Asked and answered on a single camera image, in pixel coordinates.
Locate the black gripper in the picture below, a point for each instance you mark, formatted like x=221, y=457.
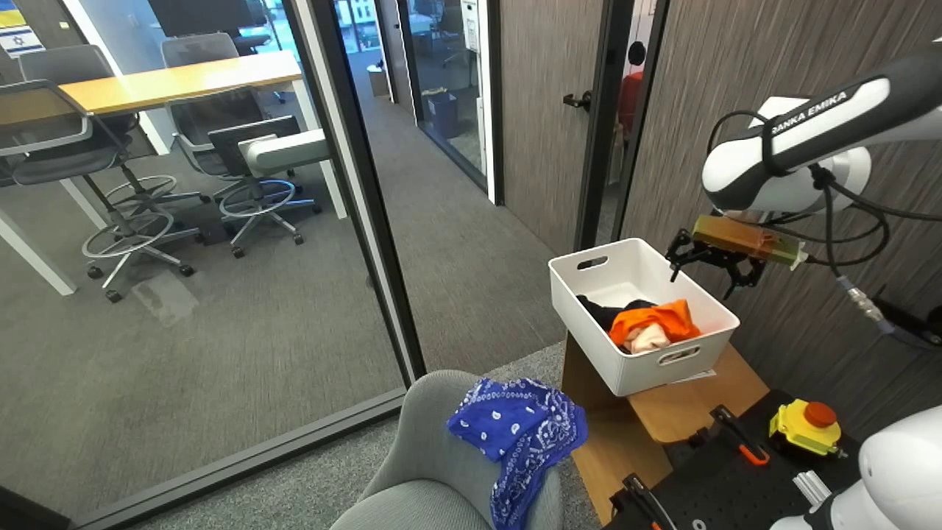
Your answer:
x=721, y=256

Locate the orange cloth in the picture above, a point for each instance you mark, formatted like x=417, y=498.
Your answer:
x=666, y=320

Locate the white pink cloth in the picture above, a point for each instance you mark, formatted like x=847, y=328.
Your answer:
x=646, y=339

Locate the black cloth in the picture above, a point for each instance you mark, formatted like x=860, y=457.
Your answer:
x=601, y=311

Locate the grey upholstered chair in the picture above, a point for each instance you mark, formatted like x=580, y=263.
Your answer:
x=423, y=462

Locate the black office chair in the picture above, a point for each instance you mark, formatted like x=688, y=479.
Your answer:
x=261, y=179

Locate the grey mesh office chair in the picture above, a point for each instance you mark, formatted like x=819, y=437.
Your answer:
x=69, y=148
x=200, y=60

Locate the white plastic bin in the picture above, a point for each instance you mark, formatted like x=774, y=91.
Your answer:
x=627, y=364

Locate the yellow emergency stop button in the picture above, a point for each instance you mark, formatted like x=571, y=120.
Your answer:
x=804, y=429

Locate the person in red shirt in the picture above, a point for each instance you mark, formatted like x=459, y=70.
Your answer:
x=633, y=98

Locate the wood panel door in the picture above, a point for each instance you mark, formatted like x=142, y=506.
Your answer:
x=546, y=120

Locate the small white ridged part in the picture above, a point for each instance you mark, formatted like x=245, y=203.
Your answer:
x=814, y=488

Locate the blue paisley bandana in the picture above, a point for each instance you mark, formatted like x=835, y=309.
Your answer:
x=518, y=429

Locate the wooden top office desk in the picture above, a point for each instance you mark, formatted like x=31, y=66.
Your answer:
x=178, y=83

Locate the amber wrist camera box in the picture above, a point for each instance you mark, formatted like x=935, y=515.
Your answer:
x=751, y=241

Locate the black glass wall frame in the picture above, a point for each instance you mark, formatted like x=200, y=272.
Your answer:
x=358, y=186

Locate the dark wall screen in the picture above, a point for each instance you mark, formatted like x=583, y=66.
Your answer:
x=206, y=18

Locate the yellow blue wall poster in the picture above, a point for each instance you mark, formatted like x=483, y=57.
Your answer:
x=19, y=32

